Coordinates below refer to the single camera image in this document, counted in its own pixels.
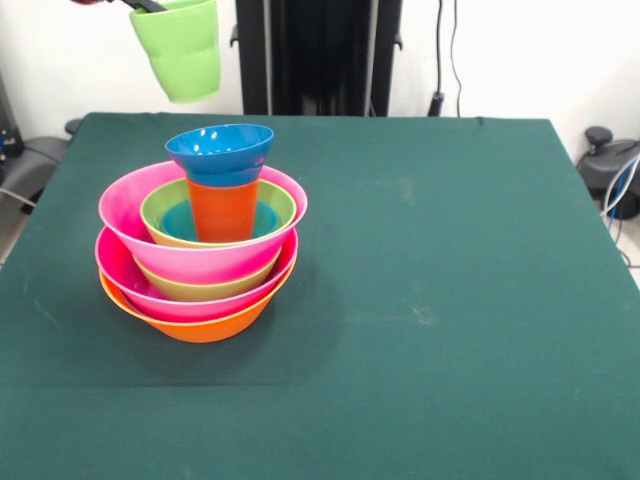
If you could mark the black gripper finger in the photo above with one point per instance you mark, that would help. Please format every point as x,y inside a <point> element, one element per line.
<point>145,5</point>

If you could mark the green plastic bowl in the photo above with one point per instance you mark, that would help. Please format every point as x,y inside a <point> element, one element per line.
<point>210,290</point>
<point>155,210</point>

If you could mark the red plastic cup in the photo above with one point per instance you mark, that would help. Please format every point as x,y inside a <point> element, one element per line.
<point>222,210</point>

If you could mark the dark green tablecloth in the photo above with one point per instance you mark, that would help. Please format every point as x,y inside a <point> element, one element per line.
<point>320,400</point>

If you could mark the black office chair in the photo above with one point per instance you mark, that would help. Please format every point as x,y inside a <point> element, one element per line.
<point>600,170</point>
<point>35,165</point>

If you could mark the orange plastic bowl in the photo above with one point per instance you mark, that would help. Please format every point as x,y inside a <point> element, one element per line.
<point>200,332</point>

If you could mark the green plastic cup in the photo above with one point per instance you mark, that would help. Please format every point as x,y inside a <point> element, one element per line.
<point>185,60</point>

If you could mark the light blue plastic bowl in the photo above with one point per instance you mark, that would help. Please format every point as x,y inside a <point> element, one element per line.
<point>172,222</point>

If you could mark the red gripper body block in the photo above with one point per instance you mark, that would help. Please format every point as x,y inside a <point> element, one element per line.
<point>87,1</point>

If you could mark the pink plastic bowl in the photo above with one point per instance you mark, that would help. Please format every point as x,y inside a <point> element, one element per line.
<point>115,280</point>
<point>120,215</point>

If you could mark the dark blue plastic bowl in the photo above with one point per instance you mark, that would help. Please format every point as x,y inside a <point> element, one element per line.
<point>220,150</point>

